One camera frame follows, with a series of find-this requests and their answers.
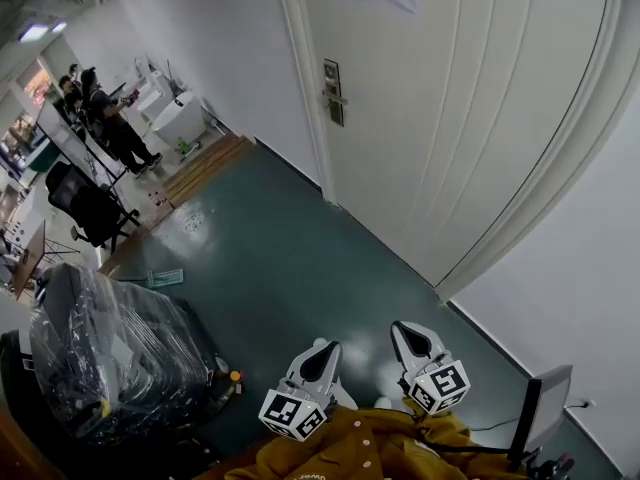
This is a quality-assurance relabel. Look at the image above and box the metal door lock with handle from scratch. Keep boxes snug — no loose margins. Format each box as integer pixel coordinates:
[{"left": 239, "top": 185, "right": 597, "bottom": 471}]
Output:
[{"left": 321, "top": 58, "right": 349, "bottom": 128}]

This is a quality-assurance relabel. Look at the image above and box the bottle with orange cap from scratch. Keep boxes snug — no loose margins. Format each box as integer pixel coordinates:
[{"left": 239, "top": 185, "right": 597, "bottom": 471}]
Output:
[{"left": 225, "top": 369, "right": 247, "bottom": 398}]

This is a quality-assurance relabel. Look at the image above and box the grey computer monitor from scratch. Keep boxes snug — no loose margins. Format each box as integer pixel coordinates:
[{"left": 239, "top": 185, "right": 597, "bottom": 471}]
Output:
[{"left": 506, "top": 364, "right": 574, "bottom": 471}]

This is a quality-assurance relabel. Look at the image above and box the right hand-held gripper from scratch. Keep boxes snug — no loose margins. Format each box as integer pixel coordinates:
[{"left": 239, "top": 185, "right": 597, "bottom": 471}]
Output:
[{"left": 390, "top": 320, "right": 472, "bottom": 416}]

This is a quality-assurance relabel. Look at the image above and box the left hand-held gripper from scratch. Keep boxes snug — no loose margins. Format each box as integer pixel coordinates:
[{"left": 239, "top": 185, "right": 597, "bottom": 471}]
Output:
[{"left": 258, "top": 340, "right": 345, "bottom": 443}]

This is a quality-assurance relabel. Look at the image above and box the white door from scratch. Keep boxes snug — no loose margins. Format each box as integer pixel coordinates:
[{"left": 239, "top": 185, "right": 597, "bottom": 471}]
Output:
[{"left": 293, "top": 0, "right": 614, "bottom": 287}]

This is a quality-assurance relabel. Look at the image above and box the white table with black frame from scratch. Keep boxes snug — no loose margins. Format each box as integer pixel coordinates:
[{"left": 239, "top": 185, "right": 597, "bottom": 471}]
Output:
[{"left": 33, "top": 99, "right": 127, "bottom": 190}]

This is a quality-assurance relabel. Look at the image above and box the black cable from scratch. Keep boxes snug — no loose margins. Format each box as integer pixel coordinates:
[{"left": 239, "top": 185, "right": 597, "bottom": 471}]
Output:
[{"left": 413, "top": 415, "right": 512, "bottom": 455}]

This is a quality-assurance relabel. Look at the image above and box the white round toilet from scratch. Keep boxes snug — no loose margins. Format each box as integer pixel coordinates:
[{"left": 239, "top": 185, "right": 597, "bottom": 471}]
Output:
[{"left": 150, "top": 91, "right": 208, "bottom": 151}]

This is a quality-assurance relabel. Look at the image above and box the plastic-wrapped grey armchair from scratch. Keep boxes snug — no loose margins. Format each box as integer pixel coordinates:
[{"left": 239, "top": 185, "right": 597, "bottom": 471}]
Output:
[{"left": 28, "top": 261, "right": 222, "bottom": 445}]

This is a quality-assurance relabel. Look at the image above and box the red and black tool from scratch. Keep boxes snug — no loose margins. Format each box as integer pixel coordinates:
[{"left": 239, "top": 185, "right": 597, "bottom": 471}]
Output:
[{"left": 528, "top": 449, "right": 577, "bottom": 480}]

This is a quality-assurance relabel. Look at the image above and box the wooden desk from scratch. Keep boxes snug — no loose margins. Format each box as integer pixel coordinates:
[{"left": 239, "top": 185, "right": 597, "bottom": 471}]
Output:
[{"left": 10, "top": 219, "right": 47, "bottom": 300}]

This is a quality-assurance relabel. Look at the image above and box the person's mustard jacket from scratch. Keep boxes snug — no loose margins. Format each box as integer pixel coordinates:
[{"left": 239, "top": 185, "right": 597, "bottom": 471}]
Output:
[{"left": 193, "top": 396, "right": 532, "bottom": 480}]

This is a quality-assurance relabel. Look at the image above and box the white door frame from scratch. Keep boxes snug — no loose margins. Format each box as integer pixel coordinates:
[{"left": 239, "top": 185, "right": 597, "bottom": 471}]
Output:
[{"left": 272, "top": 0, "right": 640, "bottom": 304}]

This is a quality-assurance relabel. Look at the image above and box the black office chair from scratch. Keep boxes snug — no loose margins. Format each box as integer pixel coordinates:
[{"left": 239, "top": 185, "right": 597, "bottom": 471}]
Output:
[{"left": 45, "top": 161, "right": 142, "bottom": 250}]

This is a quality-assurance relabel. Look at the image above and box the black box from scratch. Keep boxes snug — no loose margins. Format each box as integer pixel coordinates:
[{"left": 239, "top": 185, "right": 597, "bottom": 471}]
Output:
[{"left": 0, "top": 329, "right": 37, "bottom": 400}]

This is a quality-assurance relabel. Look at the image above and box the wooden floor platform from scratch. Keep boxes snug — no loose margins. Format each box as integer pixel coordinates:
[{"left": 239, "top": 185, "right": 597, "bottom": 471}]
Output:
[{"left": 161, "top": 134, "right": 257, "bottom": 210}]

